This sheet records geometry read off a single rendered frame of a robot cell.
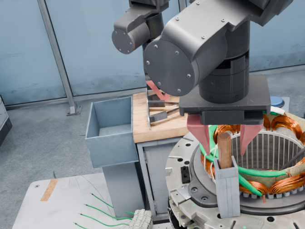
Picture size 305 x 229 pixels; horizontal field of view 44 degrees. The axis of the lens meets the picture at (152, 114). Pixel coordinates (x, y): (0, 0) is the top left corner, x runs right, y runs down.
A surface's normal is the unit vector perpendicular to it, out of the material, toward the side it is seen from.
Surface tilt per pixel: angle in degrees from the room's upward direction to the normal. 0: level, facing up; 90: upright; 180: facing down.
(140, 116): 0
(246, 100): 5
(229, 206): 90
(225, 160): 93
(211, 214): 0
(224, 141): 93
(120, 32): 94
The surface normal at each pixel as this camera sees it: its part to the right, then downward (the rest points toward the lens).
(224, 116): -0.14, 0.61
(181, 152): -0.15, -0.84
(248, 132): -0.08, 0.85
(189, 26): 0.18, -0.55
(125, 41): -0.58, 0.55
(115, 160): 0.05, 0.51
